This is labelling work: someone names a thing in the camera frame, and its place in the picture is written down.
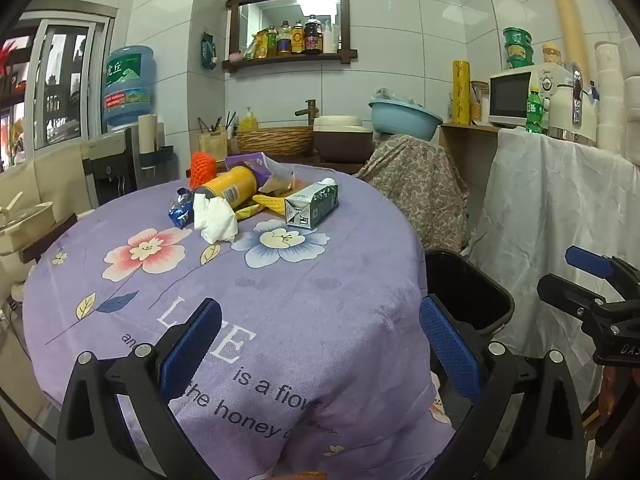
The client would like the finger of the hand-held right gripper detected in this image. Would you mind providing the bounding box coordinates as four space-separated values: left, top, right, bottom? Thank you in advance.
537 274 608 318
566 246 640 293

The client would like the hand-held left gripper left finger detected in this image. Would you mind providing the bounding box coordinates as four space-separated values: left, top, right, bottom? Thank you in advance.
56 298 223 480

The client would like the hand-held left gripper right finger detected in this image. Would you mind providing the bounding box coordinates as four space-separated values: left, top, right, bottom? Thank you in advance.
419 296 586 480

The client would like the black trash bin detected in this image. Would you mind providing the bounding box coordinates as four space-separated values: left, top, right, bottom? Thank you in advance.
424 249 516 361

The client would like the white tissue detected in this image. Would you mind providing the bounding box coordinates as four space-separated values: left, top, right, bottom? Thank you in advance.
192 192 240 245

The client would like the blue snack wrapper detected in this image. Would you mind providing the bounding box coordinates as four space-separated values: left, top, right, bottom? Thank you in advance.
167 187 196 227

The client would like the yellow banana peel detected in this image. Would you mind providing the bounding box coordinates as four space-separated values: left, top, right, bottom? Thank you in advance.
235 194 288 221

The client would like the yellow can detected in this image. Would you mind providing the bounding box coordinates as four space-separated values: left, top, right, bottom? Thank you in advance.
194 166 258 211

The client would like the orange foam fruit net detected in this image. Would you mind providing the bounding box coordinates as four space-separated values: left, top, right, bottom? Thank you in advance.
189 151 219 190

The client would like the green white drink carton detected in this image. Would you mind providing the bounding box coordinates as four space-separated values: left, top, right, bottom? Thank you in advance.
284 178 340 230

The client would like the clear plastic wrapper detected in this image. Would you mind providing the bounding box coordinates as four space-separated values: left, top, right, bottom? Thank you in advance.
257 167 296 196

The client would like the purple snack packet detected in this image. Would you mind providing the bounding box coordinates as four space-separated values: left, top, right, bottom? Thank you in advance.
225 152 281 182

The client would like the person's right hand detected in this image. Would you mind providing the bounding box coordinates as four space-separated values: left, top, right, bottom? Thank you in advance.
599 365 626 420

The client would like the white cloth cover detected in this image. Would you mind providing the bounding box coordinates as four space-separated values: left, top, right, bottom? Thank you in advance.
470 127 640 356

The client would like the purple floral tablecloth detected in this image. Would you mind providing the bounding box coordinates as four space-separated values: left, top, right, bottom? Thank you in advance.
21 157 457 480

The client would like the wooden side table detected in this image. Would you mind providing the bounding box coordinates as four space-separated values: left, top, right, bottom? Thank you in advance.
439 122 501 248

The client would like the white electric kettle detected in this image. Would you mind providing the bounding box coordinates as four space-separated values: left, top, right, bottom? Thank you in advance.
547 62 598 143

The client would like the green soda bottle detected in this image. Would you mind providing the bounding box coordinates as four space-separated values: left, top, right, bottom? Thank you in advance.
526 86 545 135

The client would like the floral cloth cover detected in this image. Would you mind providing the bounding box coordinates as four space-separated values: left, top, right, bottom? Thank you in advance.
355 134 471 261

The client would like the dark wooden chair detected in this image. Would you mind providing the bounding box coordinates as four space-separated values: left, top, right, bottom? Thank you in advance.
20 212 78 264

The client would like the grey cup holder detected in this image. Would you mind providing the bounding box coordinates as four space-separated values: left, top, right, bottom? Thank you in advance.
135 145 178 191

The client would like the white microwave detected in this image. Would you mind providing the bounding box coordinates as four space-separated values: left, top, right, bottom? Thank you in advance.
488 65 571 129

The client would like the glass jar with wooden lid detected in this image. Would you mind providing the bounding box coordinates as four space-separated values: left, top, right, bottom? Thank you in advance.
470 81 490 123

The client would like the water dispenser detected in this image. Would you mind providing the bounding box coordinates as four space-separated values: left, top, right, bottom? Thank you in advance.
81 127 138 208

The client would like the beige chopstick holder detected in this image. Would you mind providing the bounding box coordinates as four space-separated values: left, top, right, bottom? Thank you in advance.
198 130 228 165

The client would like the cream pot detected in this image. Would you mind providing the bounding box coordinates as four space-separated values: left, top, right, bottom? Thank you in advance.
0 192 56 271

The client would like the beige cloth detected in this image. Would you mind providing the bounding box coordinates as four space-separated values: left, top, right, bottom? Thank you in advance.
30 146 98 223

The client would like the yellow wrap roll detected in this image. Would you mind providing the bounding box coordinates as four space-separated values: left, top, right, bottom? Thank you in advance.
452 60 472 124

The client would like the cream paper cup sleeve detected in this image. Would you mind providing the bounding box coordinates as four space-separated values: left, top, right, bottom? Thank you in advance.
138 114 166 156

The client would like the wicker basket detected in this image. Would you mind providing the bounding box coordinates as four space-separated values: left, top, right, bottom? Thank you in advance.
235 126 315 157

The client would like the dark chopsticks bundle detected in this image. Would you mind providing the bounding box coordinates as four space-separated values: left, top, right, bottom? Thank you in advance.
197 110 238 133

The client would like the blue plastic basin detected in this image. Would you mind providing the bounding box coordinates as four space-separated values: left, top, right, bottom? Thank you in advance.
369 100 444 142

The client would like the brown white cooker pot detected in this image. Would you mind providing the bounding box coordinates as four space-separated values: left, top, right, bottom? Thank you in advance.
312 115 375 163

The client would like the tall stack of tan cups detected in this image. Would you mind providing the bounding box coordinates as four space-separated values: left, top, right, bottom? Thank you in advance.
546 0 596 86

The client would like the clear plastic bag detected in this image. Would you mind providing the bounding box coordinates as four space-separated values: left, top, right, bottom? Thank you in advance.
372 87 423 108

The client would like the bronze faucet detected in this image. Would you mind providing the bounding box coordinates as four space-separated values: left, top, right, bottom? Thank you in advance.
295 99 317 127

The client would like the blue water jug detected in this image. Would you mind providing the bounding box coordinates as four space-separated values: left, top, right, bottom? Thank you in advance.
102 45 156 131

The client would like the white-framed window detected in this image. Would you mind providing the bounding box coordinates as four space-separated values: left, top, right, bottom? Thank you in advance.
0 0 118 171

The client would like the wood-framed mirror shelf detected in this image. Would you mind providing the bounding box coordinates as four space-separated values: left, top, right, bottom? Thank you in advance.
222 0 358 72

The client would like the dark juice bottle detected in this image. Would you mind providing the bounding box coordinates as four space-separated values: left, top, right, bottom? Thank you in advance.
303 15 323 54

